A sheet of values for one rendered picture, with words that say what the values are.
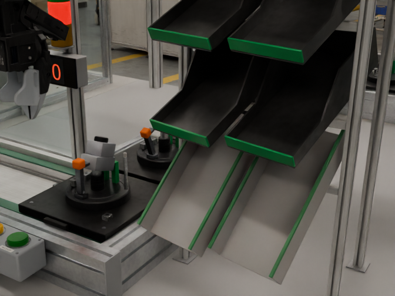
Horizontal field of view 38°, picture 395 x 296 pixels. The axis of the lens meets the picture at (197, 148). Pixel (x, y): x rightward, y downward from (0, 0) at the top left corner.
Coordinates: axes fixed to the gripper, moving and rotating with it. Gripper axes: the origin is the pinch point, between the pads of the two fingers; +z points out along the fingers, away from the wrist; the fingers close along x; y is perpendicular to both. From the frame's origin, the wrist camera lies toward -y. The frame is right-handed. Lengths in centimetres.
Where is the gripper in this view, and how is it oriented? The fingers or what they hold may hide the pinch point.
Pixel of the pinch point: (34, 110)
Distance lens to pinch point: 99.9
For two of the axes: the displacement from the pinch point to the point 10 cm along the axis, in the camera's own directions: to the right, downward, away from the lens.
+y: -5.2, 3.1, -7.9
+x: 8.5, 2.0, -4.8
